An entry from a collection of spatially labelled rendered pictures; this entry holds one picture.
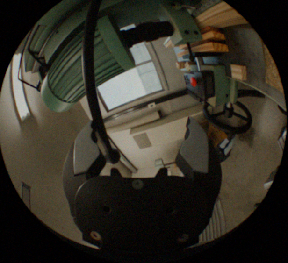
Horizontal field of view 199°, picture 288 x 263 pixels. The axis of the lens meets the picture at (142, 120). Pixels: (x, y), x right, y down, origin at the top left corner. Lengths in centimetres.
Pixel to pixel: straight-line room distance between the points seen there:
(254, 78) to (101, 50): 33
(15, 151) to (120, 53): 158
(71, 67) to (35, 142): 142
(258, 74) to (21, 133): 184
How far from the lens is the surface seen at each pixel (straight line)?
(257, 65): 26
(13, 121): 165
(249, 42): 27
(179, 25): 25
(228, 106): 44
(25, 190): 88
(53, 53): 31
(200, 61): 32
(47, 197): 166
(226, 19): 26
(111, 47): 16
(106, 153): 16
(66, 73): 22
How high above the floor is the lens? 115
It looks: 11 degrees up
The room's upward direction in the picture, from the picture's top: 108 degrees counter-clockwise
